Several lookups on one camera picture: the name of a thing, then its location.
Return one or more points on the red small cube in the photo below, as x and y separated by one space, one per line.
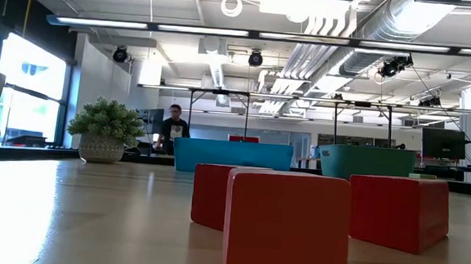
209 196

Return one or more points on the orange small cube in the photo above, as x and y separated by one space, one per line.
287 229

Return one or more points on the red rectangular block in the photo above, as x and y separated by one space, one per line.
398 213

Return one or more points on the green small block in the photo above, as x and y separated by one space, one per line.
422 176

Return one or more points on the red box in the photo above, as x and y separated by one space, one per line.
244 139

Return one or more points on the blue plastic bin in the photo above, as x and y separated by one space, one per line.
234 153

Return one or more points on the person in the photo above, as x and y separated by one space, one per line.
174 130

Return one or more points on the black ceiling spotlight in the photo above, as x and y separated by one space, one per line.
120 54
255 59

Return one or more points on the black computer monitor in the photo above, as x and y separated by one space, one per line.
443 143
148 120

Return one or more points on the white ceiling pipe bundle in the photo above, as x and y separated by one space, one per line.
305 62

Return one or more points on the long overhead light bar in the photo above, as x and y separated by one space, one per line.
254 34

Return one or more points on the green artificial potted plant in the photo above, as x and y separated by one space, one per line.
105 120

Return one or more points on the teal plastic basket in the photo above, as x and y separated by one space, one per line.
364 162

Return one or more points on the black ceiling track lights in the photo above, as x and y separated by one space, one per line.
391 68
430 102

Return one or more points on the large window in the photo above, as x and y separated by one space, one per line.
29 95

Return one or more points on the black metal stand frame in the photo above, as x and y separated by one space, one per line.
362 103
221 92

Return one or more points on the black aluminium table frame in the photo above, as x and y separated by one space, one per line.
50 152

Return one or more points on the silver ventilation duct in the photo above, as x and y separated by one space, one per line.
389 22

